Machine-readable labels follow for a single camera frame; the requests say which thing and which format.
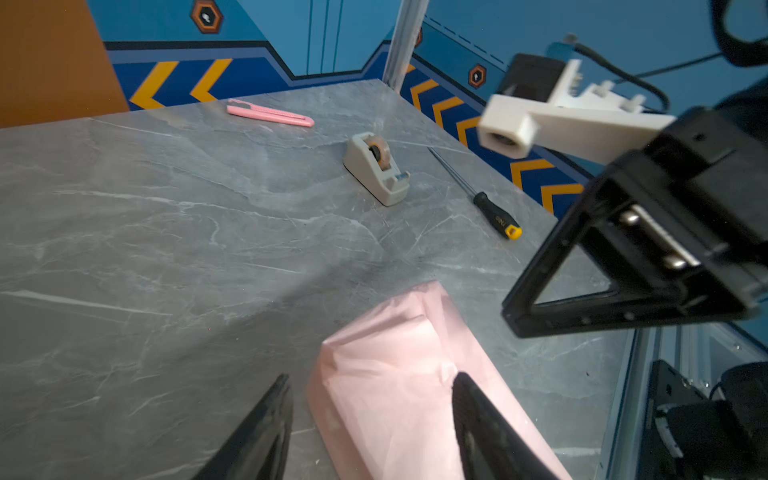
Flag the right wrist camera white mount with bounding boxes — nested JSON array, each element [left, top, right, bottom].
[[476, 34, 676, 165]]

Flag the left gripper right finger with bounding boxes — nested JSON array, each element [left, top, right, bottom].
[[452, 372, 556, 480]]

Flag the yellow handled screwdriver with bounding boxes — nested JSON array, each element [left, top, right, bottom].
[[428, 147, 523, 240]]

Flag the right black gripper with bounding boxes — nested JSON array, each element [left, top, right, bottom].
[[502, 80, 767, 338]]

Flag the pink scissors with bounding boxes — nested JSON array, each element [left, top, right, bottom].
[[226, 99, 315, 128]]

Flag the pink wrapping paper sheet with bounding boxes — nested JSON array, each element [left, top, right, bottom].
[[308, 281, 570, 479]]

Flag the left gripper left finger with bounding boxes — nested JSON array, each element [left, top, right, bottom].
[[193, 374, 294, 480]]

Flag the white tape dispenser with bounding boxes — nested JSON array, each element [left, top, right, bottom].
[[343, 132, 410, 207]]

